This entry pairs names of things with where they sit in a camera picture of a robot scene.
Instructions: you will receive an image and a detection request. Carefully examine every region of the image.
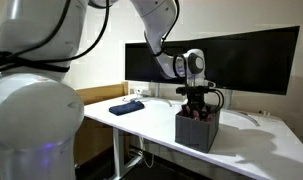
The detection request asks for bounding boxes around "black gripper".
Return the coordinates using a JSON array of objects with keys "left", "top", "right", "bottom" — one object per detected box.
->
[{"left": 184, "top": 93, "right": 208, "bottom": 119}]

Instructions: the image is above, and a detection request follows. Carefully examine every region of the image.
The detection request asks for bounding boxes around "pink floral cloth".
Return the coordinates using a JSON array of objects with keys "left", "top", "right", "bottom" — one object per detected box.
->
[{"left": 181, "top": 105, "right": 219, "bottom": 124}]

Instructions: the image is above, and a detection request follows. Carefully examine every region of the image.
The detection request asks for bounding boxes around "navy blue cloth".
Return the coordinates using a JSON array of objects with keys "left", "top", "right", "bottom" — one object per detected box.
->
[{"left": 108, "top": 100, "right": 146, "bottom": 117}]

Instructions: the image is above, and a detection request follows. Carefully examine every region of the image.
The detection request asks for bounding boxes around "dark grey fabric box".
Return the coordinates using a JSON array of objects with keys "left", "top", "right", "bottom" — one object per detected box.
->
[{"left": 174, "top": 104, "right": 221, "bottom": 154}]

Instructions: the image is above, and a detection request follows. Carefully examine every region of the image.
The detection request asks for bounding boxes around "silver curved monitor stand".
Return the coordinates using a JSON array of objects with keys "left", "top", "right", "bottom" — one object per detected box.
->
[
  {"left": 220, "top": 89, "right": 261, "bottom": 128},
  {"left": 121, "top": 82, "right": 174, "bottom": 108}
]

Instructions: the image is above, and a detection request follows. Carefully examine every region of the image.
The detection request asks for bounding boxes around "white power adapter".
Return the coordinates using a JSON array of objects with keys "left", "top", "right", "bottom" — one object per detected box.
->
[{"left": 134, "top": 87, "right": 151, "bottom": 98}]

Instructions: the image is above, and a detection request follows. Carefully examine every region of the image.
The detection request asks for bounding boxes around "black flat monitor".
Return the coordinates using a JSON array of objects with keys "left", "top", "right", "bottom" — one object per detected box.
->
[
  {"left": 124, "top": 40, "right": 192, "bottom": 84},
  {"left": 187, "top": 25, "right": 300, "bottom": 96}
]

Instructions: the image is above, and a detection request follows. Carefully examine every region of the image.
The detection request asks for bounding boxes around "white table leg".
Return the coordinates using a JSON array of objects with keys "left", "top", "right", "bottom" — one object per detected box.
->
[{"left": 111, "top": 127, "right": 144, "bottom": 180}]

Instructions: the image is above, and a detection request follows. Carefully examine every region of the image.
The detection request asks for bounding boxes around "light wooden board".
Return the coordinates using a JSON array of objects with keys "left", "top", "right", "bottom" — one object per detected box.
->
[{"left": 74, "top": 81, "right": 129, "bottom": 168}]

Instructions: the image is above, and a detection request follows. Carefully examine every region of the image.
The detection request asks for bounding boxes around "white hanging cable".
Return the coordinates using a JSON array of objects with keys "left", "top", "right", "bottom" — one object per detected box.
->
[{"left": 128, "top": 136, "right": 156, "bottom": 169}]

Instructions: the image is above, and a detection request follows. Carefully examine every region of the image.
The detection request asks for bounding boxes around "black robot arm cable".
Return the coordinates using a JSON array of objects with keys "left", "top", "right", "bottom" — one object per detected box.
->
[{"left": 0, "top": 0, "right": 225, "bottom": 114}]

